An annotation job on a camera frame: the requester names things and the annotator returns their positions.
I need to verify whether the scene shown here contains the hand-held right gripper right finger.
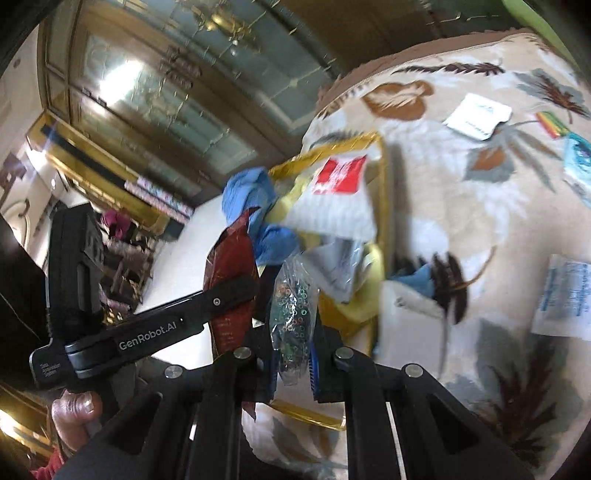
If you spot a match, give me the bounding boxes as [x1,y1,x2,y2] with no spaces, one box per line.
[309,309,536,480]

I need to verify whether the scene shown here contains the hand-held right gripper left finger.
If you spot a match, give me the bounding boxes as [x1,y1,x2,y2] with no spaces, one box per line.
[55,323,280,480]

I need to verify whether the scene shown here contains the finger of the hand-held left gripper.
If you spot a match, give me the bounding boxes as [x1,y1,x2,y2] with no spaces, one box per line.
[201,274,260,329]

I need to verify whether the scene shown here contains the dark red packet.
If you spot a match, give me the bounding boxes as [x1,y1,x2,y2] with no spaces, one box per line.
[203,208,264,421]

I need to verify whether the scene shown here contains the clear bag of colourful beads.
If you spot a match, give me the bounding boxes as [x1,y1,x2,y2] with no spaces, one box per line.
[269,256,321,386]

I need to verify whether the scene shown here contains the silver plastic packet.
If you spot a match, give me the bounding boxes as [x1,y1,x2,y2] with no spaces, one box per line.
[314,237,366,303]

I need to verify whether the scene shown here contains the blue cloth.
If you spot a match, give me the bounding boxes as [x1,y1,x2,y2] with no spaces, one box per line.
[222,167,437,298]

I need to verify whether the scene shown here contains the red and white packet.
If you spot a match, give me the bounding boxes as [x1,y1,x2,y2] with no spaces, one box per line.
[281,154,377,241]

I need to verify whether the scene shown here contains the small rainbow striped item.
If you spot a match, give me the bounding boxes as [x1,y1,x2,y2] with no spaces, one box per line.
[536,111,571,139]

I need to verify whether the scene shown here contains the person's left hand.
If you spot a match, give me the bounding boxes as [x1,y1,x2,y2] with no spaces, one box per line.
[46,390,105,455]

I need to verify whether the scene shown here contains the wooden wardrobe glass doors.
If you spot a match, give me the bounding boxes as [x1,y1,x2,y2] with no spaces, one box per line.
[37,0,462,204]

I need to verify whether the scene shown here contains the leaf printed blanket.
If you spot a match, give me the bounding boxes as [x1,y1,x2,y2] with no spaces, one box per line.
[240,28,591,480]

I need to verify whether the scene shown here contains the white sachet blue print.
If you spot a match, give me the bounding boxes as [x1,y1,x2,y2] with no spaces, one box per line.
[531,254,591,340]

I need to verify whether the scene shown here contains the white flat packet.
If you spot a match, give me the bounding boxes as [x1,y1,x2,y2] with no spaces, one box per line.
[442,92,514,141]

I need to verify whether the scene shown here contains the blue packet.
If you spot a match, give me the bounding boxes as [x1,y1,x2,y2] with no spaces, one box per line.
[562,131,591,208]

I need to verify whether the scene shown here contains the green rolled quilt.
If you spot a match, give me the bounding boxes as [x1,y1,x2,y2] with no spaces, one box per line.
[503,0,583,65]

